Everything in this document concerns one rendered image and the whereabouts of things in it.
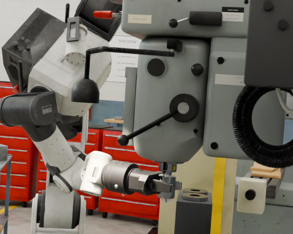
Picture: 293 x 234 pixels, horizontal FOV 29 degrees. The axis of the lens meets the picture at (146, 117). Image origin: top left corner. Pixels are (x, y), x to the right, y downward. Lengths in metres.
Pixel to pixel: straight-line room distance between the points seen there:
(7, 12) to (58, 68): 10.02
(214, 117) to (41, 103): 0.57
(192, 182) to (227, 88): 1.94
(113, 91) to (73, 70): 9.11
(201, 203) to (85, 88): 0.67
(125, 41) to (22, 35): 9.05
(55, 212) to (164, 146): 0.81
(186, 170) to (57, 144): 1.57
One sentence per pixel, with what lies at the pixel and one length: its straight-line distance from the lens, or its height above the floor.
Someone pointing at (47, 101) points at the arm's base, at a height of 1.43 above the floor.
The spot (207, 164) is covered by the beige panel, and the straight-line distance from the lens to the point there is 3.25.
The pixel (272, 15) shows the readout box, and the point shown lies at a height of 1.65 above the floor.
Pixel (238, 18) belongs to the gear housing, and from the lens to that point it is 1.38.
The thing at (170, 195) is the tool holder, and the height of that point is 1.22.
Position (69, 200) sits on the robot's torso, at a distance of 2.14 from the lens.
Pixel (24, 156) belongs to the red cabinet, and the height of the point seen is 0.61.
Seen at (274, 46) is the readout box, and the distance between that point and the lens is 1.12.
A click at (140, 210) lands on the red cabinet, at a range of 6.24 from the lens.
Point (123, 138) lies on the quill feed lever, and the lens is 1.40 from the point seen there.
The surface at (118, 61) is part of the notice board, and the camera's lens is 10.89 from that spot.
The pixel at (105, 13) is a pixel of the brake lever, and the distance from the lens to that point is 1.66.
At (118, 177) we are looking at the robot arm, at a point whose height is 1.25.
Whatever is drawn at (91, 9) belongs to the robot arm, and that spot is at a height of 1.75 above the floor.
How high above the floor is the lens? 1.50
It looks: 3 degrees down
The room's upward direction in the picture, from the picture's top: 4 degrees clockwise
